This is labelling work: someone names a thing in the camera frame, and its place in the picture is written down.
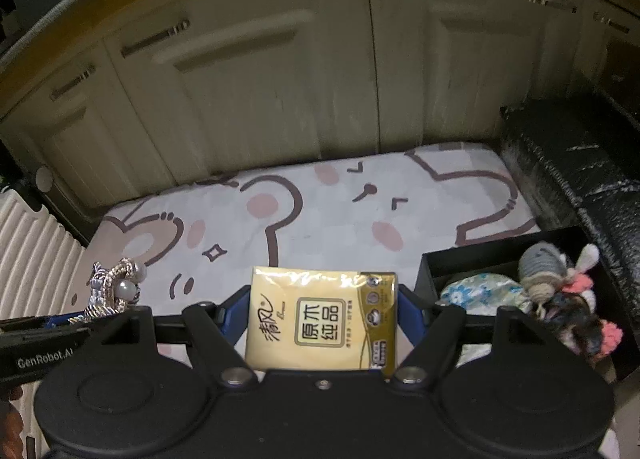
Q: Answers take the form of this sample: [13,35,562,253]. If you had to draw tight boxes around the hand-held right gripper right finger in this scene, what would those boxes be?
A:
[390,283,597,386]

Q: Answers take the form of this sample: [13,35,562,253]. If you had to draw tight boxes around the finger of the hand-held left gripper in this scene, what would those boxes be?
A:
[0,328,93,383]
[0,314,91,333]

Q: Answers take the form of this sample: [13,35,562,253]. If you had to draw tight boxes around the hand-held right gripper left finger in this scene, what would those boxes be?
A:
[55,285,259,387]

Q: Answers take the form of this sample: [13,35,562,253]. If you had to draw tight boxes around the floral drawstring pouch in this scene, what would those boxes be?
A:
[440,273,534,365]

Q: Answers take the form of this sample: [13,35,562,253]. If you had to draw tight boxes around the grey white braided rope knot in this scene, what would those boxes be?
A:
[89,258,147,325]

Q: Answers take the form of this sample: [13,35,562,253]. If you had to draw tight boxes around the yellow tissue packet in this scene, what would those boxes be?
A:
[245,266,399,380]

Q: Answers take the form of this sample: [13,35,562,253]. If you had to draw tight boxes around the black box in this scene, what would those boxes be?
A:
[414,225,640,383]

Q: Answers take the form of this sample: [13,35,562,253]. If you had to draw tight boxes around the grey crochet mouse toy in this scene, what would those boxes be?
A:
[517,245,571,316]

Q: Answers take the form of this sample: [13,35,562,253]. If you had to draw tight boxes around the dark fabric scrunchie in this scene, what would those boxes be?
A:
[542,289,612,366]

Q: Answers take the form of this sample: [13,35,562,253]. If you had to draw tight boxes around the pink crochet doll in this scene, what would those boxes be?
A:
[557,243,625,356]

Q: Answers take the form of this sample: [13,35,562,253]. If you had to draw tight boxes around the person's left hand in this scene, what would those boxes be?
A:
[0,384,26,459]

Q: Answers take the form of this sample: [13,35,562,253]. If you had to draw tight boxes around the white ribbed suitcase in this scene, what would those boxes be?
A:
[0,165,89,459]

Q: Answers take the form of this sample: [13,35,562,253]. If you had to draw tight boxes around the bear printed mat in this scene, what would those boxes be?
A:
[75,142,544,375]

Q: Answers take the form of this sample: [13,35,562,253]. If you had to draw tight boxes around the cream cabinet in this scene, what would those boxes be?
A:
[0,0,640,220]

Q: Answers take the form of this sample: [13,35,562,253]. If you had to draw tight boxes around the metal cabinet handle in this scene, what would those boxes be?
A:
[521,0,581,14]
[120,18,192,59]
[50,64,96,99]
[592,12,631,34]

